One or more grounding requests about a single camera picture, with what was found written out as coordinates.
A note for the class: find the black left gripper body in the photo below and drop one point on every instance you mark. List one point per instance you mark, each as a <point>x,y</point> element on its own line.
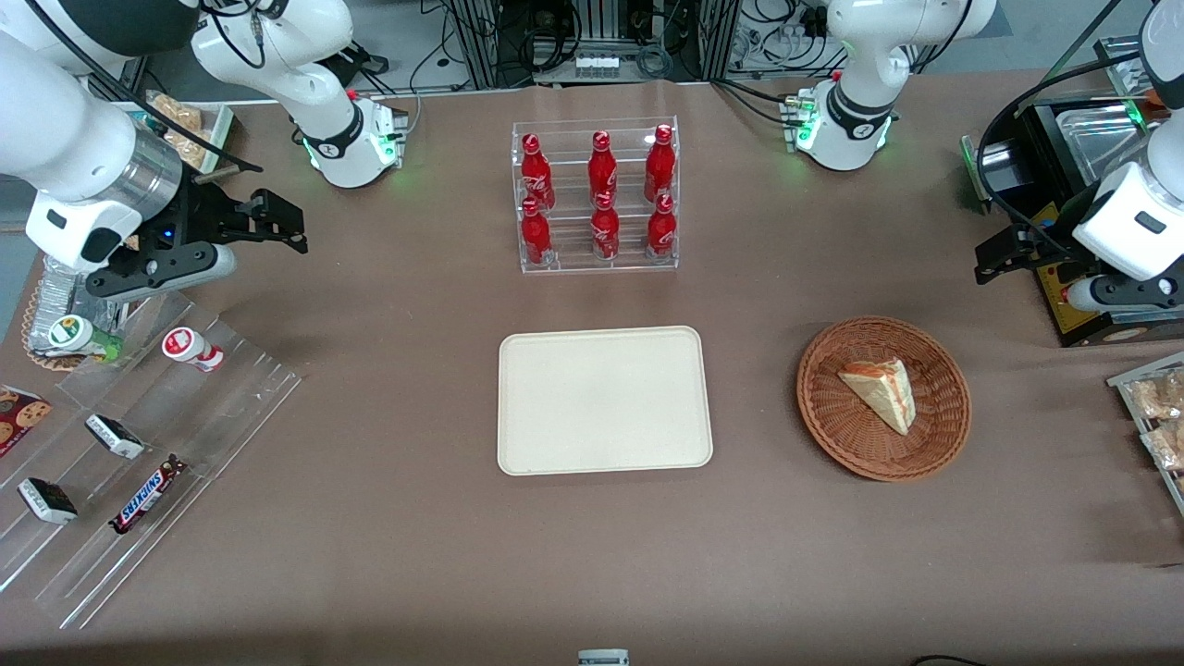
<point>1053,233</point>

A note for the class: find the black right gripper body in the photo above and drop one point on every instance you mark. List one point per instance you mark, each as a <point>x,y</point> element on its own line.
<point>202,215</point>

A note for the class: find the triangle sandwich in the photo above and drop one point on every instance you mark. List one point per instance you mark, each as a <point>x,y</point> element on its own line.
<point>883,393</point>

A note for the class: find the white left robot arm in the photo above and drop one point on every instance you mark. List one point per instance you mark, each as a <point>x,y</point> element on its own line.
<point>860,55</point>

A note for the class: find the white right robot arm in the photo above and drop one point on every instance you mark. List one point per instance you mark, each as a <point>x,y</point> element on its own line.
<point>55,120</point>

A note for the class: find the grey tray with bread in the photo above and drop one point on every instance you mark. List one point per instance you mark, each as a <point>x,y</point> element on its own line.
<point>215,129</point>

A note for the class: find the grey tray with pastries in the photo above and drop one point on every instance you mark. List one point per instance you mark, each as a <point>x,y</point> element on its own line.
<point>1133,379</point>

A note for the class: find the brown wicker basket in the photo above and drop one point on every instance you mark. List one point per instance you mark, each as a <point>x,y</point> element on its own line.
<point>832,416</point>

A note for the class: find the cream plastic tray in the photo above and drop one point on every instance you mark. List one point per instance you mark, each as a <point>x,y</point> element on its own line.
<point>601,402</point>

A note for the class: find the wrapped bread roll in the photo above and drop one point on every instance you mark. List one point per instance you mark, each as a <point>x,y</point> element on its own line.
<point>180,113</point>
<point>190,150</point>

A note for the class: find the black box with yellow label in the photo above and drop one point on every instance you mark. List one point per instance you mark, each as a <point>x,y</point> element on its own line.
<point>1082,324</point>

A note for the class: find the red cap yogurt bottle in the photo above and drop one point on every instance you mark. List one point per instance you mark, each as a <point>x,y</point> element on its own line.
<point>190,349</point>

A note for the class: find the silver foil package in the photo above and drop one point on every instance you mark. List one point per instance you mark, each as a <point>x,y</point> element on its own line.
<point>67,291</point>

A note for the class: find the green cap yogurt bottle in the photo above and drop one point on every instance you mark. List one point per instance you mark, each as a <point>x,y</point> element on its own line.
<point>79,336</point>

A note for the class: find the wrapped pastry pack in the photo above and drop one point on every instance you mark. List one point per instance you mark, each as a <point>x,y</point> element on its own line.
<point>1167,446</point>
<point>1161,396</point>

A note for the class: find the small brown wicker mat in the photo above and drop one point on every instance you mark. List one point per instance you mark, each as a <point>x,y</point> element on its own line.
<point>39,338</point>

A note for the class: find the clear acrylic stepped shelf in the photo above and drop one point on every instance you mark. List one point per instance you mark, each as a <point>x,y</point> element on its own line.
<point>185,444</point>

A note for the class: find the black white snack bar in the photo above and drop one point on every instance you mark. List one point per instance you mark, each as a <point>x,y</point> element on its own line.
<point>48,500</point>
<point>116,437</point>

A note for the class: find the red cola bottle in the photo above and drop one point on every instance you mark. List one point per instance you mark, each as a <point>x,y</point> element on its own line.
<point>605,231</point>
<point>536,236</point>
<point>536,171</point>
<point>661,229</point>
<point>659,165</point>
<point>602,166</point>

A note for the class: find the chocolate chip cookie packet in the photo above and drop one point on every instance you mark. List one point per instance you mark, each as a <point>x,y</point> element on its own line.
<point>20,416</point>

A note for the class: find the Snickers chocolate bar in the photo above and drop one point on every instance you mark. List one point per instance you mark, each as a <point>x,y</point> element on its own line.
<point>148,495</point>

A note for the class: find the clear acrylic bottle rack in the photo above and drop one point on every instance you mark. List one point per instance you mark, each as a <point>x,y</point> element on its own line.
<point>597,250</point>

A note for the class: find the white power strip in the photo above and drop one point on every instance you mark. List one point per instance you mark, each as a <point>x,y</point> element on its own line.
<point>598,67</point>

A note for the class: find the small white grey object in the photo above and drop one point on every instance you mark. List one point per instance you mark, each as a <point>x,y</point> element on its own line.
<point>603,658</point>

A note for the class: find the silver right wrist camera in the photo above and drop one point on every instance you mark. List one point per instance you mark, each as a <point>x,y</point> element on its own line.
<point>157,273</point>

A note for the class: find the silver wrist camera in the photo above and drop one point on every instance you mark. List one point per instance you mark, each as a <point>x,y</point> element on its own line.
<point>1124,294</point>
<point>157,273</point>

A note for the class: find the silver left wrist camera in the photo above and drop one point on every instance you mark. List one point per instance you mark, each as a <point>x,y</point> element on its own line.
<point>1124,294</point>

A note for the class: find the aluminium frame rack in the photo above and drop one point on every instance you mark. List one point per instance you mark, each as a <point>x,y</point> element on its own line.
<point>536,37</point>

